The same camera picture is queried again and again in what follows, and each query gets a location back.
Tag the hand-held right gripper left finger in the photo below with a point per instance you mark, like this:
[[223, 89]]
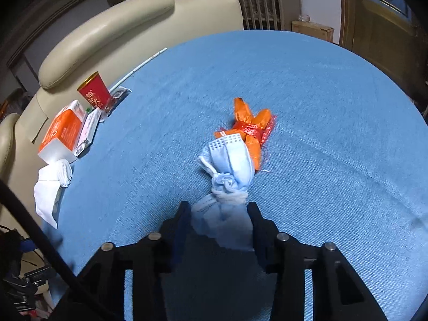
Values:
[[177, 230]]

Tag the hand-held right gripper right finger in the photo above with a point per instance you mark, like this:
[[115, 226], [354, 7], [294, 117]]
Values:
[[259, 234]]

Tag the blue face mask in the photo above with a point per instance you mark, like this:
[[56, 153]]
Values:
[[230, 164]]

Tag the white tissue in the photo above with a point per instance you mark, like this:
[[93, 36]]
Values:
[[46, 190]]

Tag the orange plastic wrapper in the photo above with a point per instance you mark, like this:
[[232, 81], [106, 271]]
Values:
[[254, 120]]

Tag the blue tablecloth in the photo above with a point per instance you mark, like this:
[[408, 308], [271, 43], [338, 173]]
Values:
[[334, 140]]

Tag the pink white small box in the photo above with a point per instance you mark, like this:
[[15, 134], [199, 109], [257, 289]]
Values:
[[88, 127]]

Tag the small dark packet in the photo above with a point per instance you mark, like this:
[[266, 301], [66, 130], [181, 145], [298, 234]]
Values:
[[118, 95]]

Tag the orange tissue pack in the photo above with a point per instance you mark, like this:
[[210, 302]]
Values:
[[62, 130]]

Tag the red paper cup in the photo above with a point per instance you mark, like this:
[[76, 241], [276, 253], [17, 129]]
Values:
[[95, 93]]

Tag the white straw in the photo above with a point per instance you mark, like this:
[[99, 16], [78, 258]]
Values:
[[143, 63]]

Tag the cream leather sofa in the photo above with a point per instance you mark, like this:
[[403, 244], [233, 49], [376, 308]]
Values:
[[133, 23]]

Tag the cardboard box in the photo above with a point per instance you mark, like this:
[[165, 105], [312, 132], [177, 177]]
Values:
[[311, 28]]

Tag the beige radiator cover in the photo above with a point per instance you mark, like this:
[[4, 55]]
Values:
[[260, 3]]

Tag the wooden door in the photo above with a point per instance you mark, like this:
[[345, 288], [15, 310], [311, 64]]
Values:
[[367, 23]]

